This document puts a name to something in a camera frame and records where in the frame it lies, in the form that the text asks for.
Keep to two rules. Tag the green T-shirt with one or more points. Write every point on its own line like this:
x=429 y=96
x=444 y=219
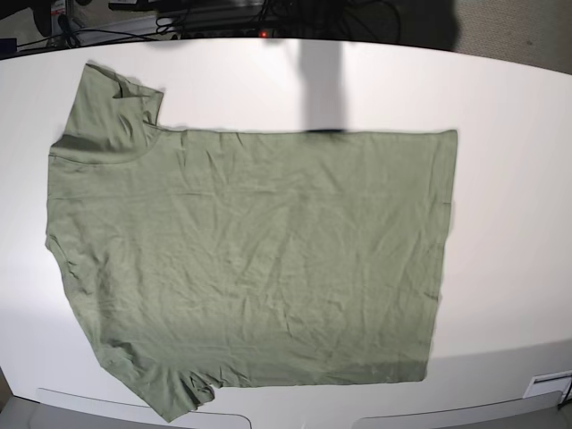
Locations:
x=195 y=260

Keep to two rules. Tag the black power strip red light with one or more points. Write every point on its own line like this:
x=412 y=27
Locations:
x=191 y=27

